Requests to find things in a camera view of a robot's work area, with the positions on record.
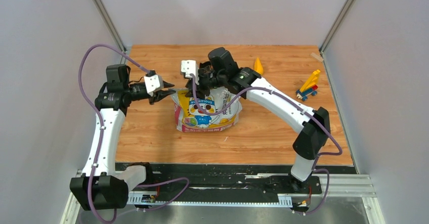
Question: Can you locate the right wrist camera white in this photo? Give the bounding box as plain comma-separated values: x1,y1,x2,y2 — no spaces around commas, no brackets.
180,60,198,79

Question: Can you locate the colourful toy block figure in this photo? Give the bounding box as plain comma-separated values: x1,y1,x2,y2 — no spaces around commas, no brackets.
296,69,321,102

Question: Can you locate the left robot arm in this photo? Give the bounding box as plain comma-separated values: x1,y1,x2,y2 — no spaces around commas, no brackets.
69,64,175,211

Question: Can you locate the aluminium frame post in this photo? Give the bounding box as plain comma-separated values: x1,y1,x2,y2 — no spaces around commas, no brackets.
92,0,127,52
319,0,356,56

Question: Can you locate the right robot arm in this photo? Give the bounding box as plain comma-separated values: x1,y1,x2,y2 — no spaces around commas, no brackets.
185,47,332,193

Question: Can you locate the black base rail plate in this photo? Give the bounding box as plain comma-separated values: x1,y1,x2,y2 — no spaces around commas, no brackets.
114,162,358,205

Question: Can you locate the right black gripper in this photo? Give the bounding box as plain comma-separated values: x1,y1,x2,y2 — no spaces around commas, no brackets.
186,69,227,98

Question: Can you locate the purple cable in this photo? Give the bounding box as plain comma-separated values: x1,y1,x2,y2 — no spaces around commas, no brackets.
189,73,343,216
78,43,190,224

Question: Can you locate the right aluminium frame post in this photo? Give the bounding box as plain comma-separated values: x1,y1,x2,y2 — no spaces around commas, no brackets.
319,0,356,56

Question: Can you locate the pet food bag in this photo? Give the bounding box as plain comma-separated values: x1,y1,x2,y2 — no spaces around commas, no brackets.
171,88,242,132

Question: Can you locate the left aluminium frame post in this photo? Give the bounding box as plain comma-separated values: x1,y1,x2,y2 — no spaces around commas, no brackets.
92,0,127,52

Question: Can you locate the yellow plastic scoop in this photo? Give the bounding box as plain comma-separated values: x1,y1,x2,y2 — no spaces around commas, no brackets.
253,57,264,75

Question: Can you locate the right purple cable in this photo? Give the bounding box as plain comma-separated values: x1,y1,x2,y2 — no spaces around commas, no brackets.
189,73,343,216

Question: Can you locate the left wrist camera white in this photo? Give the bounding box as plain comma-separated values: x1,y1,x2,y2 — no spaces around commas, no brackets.
144,74,163,96

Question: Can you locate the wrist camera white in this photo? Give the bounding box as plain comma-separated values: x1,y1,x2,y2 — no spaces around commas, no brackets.
180,60,198,79
144,74,163,96

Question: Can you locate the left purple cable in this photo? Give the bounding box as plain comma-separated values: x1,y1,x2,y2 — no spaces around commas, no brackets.
78,43,190,224

